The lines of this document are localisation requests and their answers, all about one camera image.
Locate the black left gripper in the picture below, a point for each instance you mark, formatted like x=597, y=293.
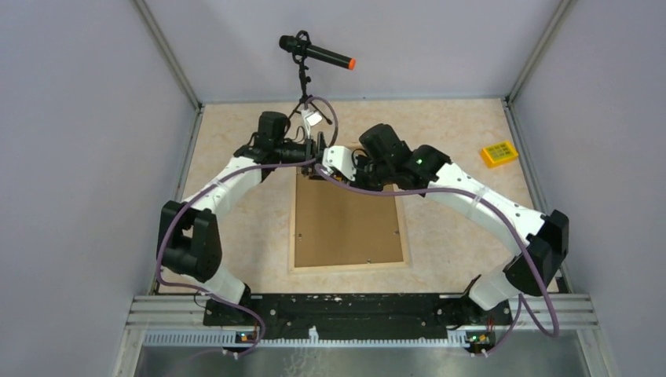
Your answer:
x=312, y=151

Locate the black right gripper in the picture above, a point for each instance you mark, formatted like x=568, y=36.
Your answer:
x=357, y=183

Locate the white wooden photo frame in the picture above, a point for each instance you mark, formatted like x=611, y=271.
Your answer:
x=334, y=230

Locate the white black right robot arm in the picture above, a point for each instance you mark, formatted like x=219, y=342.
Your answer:
x=538, y=242

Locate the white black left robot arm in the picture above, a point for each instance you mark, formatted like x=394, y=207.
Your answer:
x=189, y=234

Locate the black tripod microphone stand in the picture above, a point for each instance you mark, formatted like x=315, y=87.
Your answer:
x=299, y=57

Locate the black microphone orange tip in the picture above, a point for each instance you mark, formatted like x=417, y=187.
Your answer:
x=288, y=44

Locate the yellow plastic box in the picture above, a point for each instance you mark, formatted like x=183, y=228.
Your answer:
x=499, y=154

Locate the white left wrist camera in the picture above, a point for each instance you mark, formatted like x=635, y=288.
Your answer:
x=310, y=118

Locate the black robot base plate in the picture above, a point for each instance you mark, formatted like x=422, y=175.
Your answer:
x=407, y=316

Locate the aluminium rail front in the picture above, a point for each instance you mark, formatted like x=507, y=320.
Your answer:
x=177, y=320

